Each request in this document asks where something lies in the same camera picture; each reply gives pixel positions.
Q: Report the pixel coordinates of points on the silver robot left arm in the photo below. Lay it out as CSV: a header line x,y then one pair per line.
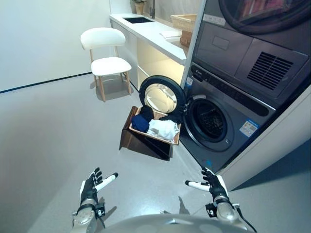
x,y
83,214

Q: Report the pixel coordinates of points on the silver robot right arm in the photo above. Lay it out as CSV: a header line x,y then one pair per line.
x,y
226,208

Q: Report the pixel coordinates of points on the silver faucet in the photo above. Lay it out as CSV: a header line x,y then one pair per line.
x,y
152,8

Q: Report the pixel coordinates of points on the potted plant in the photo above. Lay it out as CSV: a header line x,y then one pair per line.
x,y
139,6

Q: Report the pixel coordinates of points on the navy blue garment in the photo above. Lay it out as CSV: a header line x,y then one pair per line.
x,y
140,122

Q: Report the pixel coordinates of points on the round washing machine door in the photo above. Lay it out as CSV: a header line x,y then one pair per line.
x,y
161,95

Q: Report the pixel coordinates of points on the wicker basket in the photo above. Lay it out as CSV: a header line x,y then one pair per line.
x,y
183,23

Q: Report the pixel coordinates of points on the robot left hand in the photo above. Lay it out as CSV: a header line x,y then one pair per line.
x,y
90,184

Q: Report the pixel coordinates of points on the black sink basin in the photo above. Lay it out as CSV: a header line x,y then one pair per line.
x,y
138,20

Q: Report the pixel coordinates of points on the black garment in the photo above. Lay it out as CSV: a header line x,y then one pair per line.
x,y
147,112

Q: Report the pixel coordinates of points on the white wooden-legged chair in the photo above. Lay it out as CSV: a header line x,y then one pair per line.
x,y
107,60

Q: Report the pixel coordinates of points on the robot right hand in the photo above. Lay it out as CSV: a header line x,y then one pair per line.
x,y
216,185

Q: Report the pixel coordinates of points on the brown wooden laundry basket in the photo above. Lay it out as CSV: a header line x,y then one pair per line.
x,y
148,143

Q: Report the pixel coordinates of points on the white counter cabinet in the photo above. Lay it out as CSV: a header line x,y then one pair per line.
x,y
155,46

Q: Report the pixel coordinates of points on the grey robot torso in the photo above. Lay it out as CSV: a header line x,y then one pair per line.
x,y
167,224

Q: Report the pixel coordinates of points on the grey front-load washing machine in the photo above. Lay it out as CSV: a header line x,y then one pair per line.
x,y
218,116

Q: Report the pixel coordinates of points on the white appliance cabinet frame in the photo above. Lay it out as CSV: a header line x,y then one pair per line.
x,y
264,136

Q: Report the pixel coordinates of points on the grey stacked dryer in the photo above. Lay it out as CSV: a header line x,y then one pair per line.
x,y
252,48

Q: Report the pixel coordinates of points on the white garment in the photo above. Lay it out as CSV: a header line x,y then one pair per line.
x,y
163,129

